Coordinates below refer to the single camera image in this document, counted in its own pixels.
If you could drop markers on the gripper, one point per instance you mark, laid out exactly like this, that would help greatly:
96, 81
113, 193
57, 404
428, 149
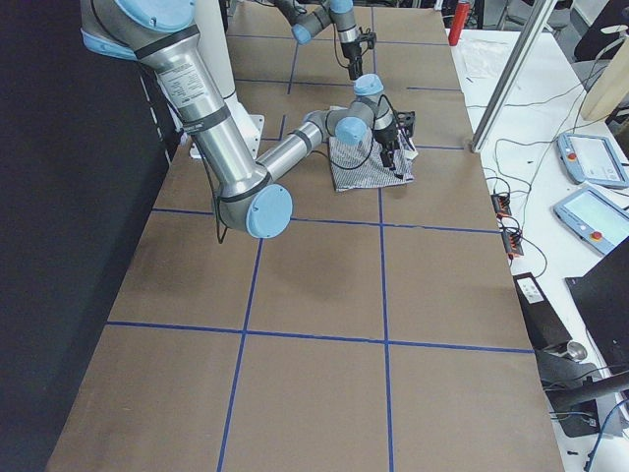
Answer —
351, 52
385, 137

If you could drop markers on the blue white striped shirt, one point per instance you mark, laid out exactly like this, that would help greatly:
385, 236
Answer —
359, 166

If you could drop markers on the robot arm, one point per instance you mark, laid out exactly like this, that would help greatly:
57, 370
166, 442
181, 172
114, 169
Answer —
184, 44
305, 26

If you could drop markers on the red cylinder tube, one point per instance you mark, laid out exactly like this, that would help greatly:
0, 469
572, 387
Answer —
458, 22

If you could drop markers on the clear plastic bag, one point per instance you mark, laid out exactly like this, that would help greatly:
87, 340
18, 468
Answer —
484, 59

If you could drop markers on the orange black terminal strip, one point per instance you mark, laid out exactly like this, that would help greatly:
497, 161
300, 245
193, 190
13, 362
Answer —
510, 229

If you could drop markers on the upper teach pendant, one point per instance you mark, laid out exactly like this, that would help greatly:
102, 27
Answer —
591, 159

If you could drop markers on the teach pendant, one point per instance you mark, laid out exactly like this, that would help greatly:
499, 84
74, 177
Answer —
594, 218
591, 159

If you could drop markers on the lower teach pendant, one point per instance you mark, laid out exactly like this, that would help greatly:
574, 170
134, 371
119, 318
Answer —
594, 218

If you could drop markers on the wooden chair back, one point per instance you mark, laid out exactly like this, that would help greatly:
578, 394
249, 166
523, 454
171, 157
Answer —
611, 87

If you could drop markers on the black box device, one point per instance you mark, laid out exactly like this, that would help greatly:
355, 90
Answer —
543, 324

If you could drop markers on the black monitor stand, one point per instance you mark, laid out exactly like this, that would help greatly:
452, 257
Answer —
582, 397

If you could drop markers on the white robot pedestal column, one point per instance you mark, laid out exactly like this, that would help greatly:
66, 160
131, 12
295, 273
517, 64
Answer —
238, 135

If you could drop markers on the aluminium frame post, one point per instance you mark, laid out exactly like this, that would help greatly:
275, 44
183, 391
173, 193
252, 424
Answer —
522, 49

